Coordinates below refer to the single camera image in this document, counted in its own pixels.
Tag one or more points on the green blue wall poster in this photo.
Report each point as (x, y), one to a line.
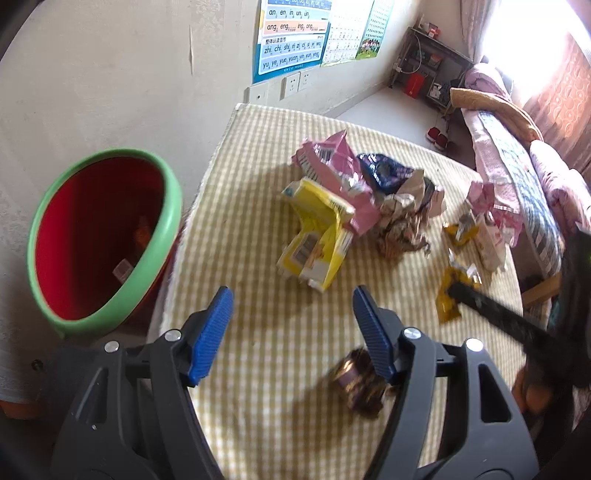
(374, 41)

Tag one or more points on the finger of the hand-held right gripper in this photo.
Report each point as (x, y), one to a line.
(498, 316)

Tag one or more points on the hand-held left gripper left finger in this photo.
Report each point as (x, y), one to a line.
(210, 337)

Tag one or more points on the pink blanket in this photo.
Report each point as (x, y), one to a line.
(485, 78)

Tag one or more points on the dark brown foil wrapper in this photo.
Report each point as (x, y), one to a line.
(355, 383)

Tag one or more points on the red bag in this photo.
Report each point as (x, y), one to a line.
(413, 84)

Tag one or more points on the orange patterned curtain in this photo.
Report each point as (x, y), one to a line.
(563, 92)

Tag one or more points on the white chart wall poster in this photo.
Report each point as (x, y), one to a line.
(346, 32)

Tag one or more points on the white wall plate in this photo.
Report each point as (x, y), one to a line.
(257, 96)

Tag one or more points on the white wall socket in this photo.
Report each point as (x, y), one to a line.
(304, 79)
(290, 85)

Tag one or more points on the red wooden furniture edge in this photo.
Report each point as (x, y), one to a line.
(18, 410)

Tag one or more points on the blue letter wall poster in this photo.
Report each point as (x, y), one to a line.
(291, 46)

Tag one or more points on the pink floral bedding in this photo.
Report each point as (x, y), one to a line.
(563, 184)

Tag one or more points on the red slipper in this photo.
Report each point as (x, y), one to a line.
(433, 134)
(442, 141)

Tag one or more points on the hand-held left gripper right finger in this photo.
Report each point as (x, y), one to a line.
(374, 337)

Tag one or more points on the person's right hand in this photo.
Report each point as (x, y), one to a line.
(533, 392)

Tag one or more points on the pink white crumpled wrapper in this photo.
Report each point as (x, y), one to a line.
(485, 196)

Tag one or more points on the dark metal shelf rack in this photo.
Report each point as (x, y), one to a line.
(438, 60)

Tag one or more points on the tan blanket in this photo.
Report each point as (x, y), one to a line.
(494, 108)

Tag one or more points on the large pink foil wrapper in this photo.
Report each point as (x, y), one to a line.
(332, 166)

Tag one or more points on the crumpled brown paper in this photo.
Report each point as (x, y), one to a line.
(401, 221)

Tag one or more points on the yellow brown snack wrapper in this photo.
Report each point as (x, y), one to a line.
(457, 233)
(450, 309)

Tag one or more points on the red bin with green rim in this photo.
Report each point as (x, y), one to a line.
(92, 221)

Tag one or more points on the crushed yellow carton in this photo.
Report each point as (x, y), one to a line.
(318, 235)

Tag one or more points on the small pink paper packet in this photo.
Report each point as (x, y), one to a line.
(491, 249)

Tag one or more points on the sofa with pink bedding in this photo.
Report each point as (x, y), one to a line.
(517, 170)

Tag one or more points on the small red white box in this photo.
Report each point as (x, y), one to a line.
(433, 33)

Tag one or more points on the blue cookie wrapper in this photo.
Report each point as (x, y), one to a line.
(383, 173)

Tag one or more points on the wooden bar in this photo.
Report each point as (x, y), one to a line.
(540, 290)

